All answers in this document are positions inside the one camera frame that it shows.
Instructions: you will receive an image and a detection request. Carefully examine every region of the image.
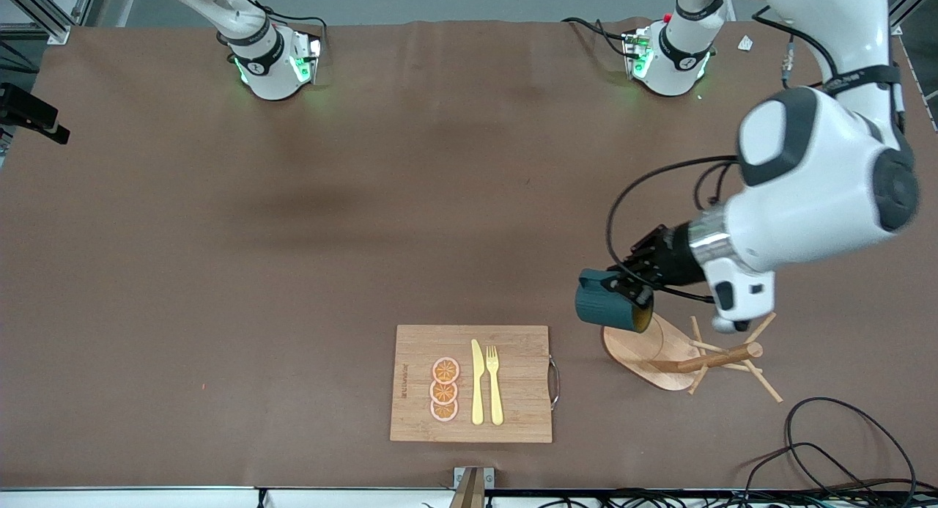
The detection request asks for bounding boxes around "teal cup yellow inside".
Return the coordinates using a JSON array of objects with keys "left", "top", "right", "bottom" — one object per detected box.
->
[{"left": 575, "top": 268, "right": 655, "bottom": 334}]

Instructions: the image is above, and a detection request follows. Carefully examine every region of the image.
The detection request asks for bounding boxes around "wooden mug tree rack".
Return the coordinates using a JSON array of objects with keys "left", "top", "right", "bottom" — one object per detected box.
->
[{"left": 602, "top": 310, "right": 784, "bottom": 404}]

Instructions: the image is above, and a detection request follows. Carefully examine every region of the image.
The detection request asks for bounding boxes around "yellow plastic fork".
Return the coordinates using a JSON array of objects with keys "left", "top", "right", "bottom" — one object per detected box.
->
[{"left": 486, "top": 345, "right": 505, "bottom": 426}]

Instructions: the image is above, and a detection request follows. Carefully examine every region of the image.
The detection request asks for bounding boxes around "yellow plastic knife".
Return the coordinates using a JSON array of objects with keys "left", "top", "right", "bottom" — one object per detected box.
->
[{"left": 470, "top": 339, "right": 486, "bottom": 426}]

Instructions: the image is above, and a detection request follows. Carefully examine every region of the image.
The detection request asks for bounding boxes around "table cover mat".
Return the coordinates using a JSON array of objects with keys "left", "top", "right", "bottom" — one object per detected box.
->
[{"left": 0, "top": 18, "right": 938, "bottom": 490}]

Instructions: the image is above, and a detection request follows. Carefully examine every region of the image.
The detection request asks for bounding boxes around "aluminium frame profile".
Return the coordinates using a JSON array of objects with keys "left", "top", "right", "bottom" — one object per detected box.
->
[
  {"left": 887, "top": 0, "right": 938, "bottom": 37},
  {"left": 0, "top": 0, "right": 118, "bottom": 45}
]

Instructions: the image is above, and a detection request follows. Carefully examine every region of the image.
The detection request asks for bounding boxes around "bamboo cutting board metal handle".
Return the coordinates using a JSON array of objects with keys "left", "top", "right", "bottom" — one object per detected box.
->
[{"left": 389, "top": 324, "right": 561, "bottom": 444}]

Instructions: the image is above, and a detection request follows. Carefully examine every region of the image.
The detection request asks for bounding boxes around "black looped cable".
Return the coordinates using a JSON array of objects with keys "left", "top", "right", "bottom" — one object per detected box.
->
[
  {"left": 784, "top": 397, "right": 918, "bottom": 498},
  {"left": 744, "top": 441, "right": 884, "bottom": 508}
]

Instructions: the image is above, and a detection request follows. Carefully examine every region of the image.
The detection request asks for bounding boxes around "black arm base cable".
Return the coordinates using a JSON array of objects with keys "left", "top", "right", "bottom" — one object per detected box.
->
[
  {"left": 562, "top": 17, "right": 632, "bottom": 58},
  {"left": 227, "top": 0, "right": 328, "bottom": 54}
]

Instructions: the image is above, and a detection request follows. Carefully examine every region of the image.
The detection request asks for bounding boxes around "metal bracket with wooden post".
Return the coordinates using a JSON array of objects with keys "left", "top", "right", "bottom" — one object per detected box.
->
[{"left": 448, "top": 466, "right": 495, "bottom": 508}]

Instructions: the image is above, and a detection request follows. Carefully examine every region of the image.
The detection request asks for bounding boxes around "white table edge rail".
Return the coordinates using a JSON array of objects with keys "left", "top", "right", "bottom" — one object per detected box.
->
[{"left": 0, "top": 486, "right": 455, "bottom": 508}]

